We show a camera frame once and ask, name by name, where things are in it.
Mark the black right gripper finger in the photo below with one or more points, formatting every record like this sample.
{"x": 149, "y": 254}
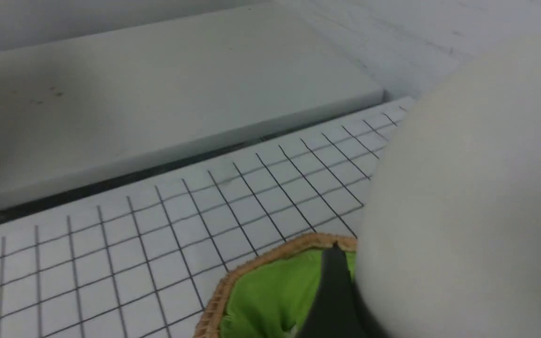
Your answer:
{"x": 337, "y": 310}

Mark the white toy radish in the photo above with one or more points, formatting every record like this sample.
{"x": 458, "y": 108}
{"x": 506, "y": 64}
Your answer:
{"x": 450, "y": 243}

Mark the woven rattan basket green lining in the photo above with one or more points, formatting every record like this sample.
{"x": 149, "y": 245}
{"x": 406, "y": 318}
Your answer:
{"x": 269, "y": 296}

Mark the white grid tablecloth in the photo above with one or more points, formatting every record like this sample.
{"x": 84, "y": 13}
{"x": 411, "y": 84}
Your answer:
{"x": 143, "y": 261}

